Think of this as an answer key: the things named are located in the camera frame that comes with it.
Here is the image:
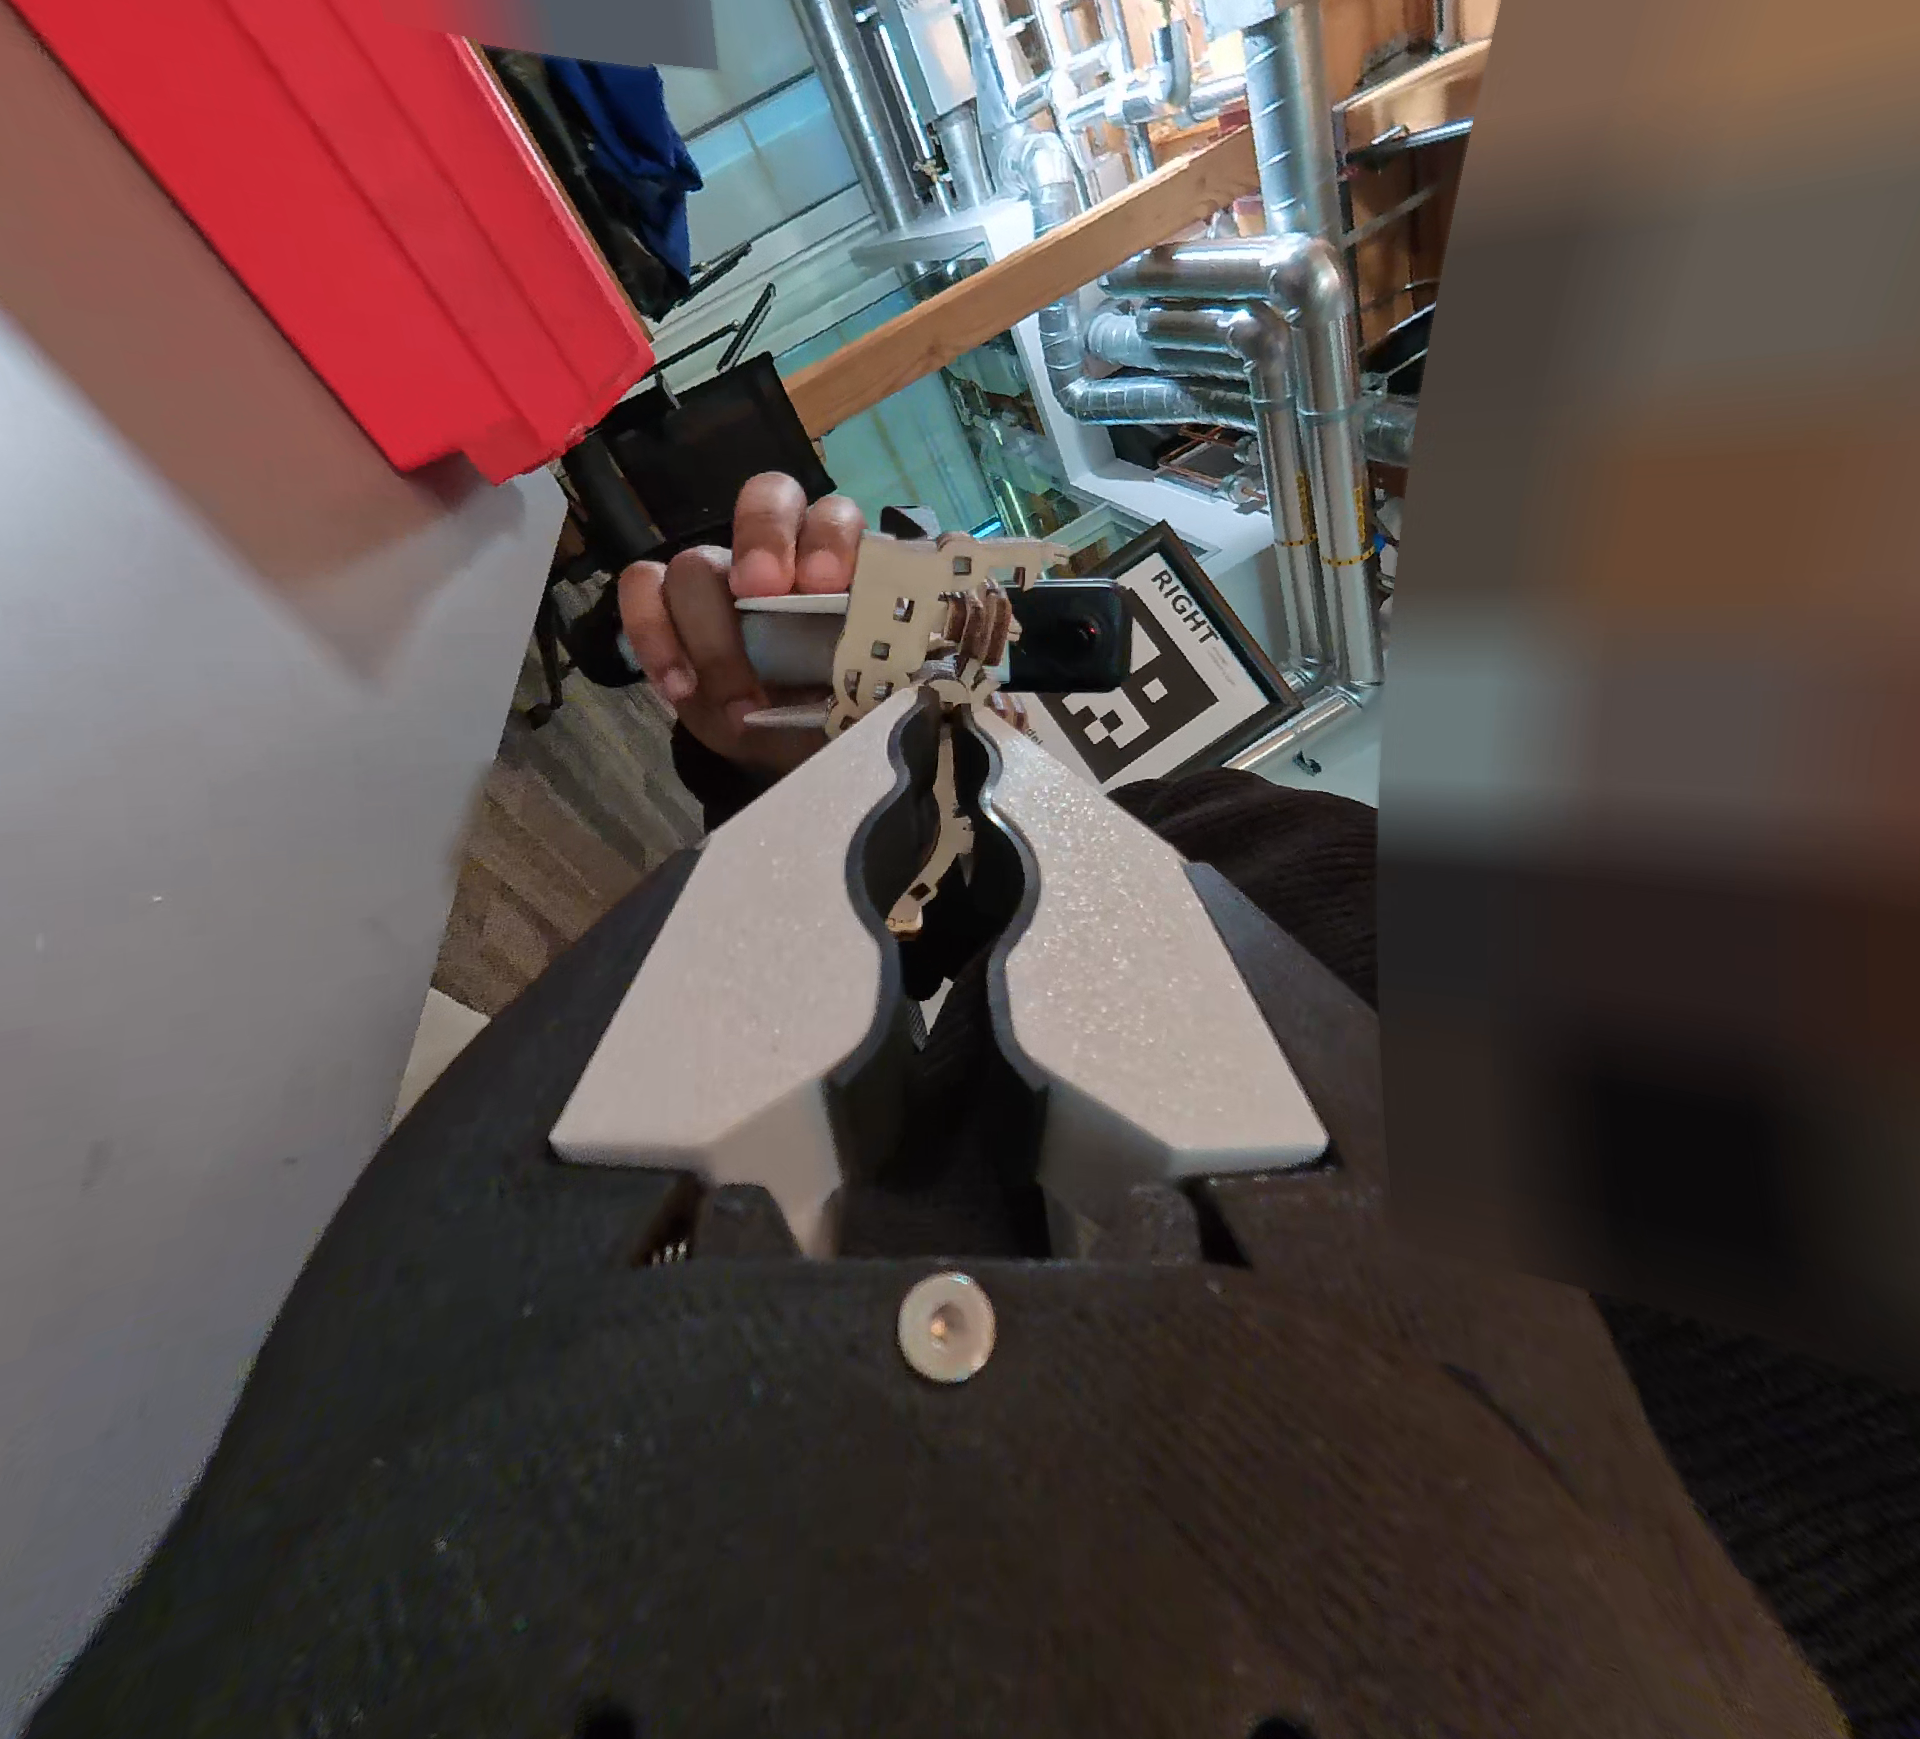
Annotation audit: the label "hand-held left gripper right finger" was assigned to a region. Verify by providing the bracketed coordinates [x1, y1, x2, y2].
[972, 705, 1331, 1254]

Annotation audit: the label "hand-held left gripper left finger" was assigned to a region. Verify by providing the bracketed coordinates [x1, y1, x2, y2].
[548, 694, 936, 1254]

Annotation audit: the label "layered wooden puzzle assembly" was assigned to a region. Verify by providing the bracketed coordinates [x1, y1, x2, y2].
[822, 531, 1076, 940]

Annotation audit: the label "person's right forearm black sleeve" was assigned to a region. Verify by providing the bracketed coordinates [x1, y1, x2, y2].
[668, 725, 805, 833]

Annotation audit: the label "grey desk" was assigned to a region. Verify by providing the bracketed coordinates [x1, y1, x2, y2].
[0, 0, 570, 1739]

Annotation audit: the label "person's right hand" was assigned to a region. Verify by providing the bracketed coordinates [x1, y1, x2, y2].
[619, 471, 872, 784]

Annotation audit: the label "silver metal ducts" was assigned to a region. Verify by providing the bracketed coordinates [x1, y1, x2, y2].
[1035, 7, 1420, 728]

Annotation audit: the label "wooden railing beam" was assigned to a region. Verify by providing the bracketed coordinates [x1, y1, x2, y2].
[784, 125, 1264, 439]

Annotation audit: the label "black chair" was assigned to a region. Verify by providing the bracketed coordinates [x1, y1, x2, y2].
[558, 350, 837, 559]

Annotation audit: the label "blue hanging cloth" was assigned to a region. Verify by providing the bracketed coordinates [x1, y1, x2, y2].
[544, 55, 707, 278]

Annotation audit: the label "red plastic bin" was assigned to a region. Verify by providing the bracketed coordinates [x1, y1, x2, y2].
[0, 0, 660, 483]

